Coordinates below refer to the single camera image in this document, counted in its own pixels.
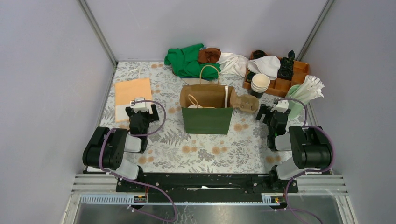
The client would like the green paper bag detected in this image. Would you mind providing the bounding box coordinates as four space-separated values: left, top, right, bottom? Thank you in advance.
179 81 235 135

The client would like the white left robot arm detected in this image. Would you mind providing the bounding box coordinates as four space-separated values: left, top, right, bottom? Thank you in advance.
82 100 160 192

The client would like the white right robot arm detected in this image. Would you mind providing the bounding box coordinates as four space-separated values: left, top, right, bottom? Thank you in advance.
256 104 333 192

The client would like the green straw holder cup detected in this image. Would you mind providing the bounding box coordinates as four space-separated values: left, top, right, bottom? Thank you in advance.
285 84 304 119

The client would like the wooden compartment tray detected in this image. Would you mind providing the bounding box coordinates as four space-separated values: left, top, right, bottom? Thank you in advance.
243 50 310 97

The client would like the floral table mat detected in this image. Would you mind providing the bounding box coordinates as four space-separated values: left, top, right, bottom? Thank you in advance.
113 62 291 173

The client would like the stack of paper cups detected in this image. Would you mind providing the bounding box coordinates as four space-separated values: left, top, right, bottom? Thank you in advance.
249 74 270 98

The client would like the white paper straws bundle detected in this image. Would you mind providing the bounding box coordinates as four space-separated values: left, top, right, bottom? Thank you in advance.
291 75 324 104

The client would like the black crumpled bag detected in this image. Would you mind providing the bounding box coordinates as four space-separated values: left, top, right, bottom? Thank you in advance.
277 50 295 81

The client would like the white folded towel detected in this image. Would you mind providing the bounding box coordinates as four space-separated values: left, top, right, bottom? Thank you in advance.
247 56 281 80

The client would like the white cloth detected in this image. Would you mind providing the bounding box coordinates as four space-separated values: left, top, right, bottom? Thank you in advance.
217 52 249 77

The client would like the green cloth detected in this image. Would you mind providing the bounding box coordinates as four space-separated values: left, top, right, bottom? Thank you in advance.
164 43 221 81

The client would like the brown cloth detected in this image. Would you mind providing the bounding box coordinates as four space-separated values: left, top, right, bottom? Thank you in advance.
198 48 221 64

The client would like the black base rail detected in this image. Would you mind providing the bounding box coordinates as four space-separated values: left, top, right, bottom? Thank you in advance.
116 173 298 203

